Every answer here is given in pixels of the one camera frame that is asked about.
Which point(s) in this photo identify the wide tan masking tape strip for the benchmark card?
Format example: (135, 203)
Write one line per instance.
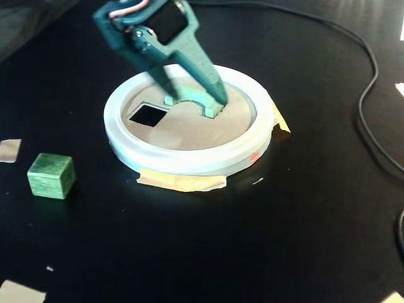
(183, 182)

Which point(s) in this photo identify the grey fabric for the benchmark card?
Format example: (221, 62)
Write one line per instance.
(22, 22)

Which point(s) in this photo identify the teal gripper with motor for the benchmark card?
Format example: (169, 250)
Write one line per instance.
(177, 47)

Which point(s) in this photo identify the pale paper scrap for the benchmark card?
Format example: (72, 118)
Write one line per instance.
(396, 298)
(9, 151)
(19, 292)

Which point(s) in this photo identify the tan cardboard disc with holes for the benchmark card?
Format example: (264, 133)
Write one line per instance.
(189, 132)

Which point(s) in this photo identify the pale green U shape block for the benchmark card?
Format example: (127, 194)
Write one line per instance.
(192, 94)

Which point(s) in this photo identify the white round container lid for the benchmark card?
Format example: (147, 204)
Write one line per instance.
(189, 162)

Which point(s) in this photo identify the white paper scrap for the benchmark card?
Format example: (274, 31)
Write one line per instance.
(401, 89)

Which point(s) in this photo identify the green wooden cube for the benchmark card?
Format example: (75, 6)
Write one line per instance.
(47, 176)

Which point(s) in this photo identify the small yellow masking tape piece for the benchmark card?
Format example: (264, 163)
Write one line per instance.
(281, 123)

